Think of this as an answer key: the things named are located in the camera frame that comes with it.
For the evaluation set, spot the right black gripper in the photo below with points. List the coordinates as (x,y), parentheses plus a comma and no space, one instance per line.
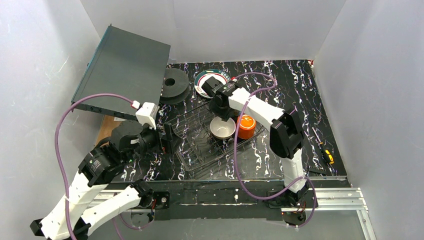
(209,86)

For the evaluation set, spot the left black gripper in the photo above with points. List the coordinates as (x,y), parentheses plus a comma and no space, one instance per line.
(168,138)

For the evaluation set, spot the white floral bowl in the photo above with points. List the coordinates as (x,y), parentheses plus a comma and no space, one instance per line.
(221,129)

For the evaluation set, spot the orange mug black handle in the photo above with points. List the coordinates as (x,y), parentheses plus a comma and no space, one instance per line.
(247,127)

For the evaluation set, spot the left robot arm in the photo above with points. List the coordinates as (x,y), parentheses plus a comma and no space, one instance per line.
(74,216)

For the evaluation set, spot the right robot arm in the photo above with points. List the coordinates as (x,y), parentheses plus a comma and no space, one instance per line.
(286,136)

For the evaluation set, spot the black foam spool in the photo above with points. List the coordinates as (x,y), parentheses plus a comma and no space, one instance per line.
(175,88)

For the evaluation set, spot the wooden board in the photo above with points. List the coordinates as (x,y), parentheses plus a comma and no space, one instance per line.
(108,123)

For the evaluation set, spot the dark grey metal box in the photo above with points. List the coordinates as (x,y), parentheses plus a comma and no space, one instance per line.
(125,64)

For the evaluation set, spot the black bit holder strip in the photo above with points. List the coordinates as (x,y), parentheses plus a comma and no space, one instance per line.
(316,170)

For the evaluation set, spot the yellow black screwdriver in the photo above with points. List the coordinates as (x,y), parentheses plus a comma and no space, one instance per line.
(325,152)

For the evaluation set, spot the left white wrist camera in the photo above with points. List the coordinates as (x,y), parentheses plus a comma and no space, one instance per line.
(147,113)

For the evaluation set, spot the wire dish rack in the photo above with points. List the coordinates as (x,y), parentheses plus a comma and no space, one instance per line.
(199,148)

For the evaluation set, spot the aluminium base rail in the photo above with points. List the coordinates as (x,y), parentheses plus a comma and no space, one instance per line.
(232,203)

